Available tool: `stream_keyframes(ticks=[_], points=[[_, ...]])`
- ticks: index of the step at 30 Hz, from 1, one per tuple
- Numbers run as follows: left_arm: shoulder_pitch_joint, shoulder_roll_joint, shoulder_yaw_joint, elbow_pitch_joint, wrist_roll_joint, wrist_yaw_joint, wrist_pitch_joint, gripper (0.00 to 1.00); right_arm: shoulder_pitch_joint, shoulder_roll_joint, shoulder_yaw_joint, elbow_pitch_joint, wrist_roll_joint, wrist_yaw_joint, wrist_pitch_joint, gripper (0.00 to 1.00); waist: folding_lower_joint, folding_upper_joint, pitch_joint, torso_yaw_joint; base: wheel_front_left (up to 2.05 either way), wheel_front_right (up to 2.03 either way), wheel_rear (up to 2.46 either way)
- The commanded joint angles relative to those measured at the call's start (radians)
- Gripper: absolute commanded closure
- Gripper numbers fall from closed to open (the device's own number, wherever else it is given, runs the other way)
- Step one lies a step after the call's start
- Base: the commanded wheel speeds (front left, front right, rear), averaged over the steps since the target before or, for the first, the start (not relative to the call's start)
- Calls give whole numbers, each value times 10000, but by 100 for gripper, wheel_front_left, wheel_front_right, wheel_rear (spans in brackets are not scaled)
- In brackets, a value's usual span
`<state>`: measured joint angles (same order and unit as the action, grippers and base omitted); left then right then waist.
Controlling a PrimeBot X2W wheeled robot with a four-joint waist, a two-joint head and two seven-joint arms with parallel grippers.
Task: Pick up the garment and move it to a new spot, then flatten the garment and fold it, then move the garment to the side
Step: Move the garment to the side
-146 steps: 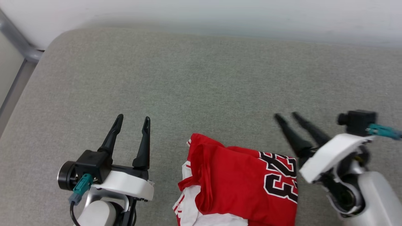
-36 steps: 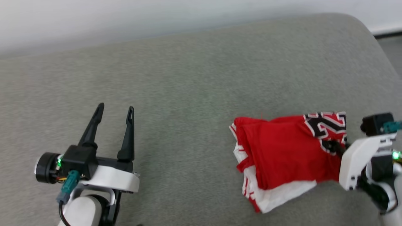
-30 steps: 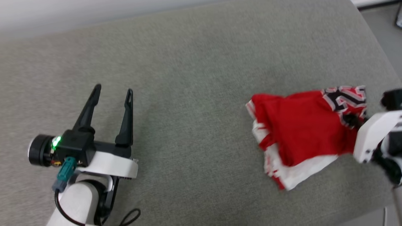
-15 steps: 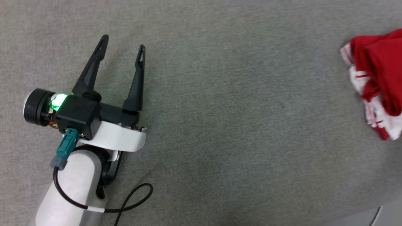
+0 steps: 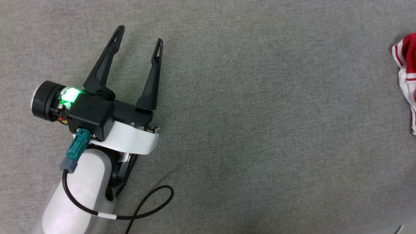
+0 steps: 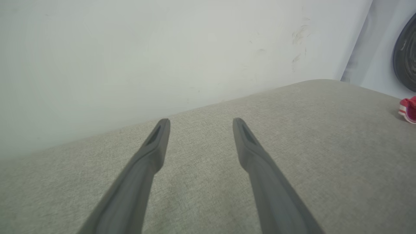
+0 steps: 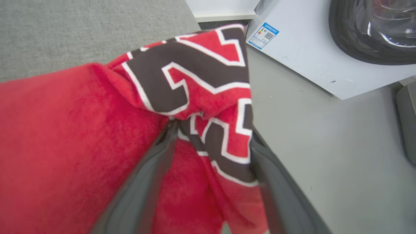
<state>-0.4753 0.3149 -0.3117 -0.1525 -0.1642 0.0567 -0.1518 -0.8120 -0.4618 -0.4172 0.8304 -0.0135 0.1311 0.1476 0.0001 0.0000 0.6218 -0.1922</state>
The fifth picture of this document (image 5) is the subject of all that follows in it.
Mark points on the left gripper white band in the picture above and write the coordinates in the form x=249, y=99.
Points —
x=130, y=136

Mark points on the red and white jersey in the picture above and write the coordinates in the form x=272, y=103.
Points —
x=408, y=55

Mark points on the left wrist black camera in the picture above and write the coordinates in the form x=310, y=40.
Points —
x=91, y=113

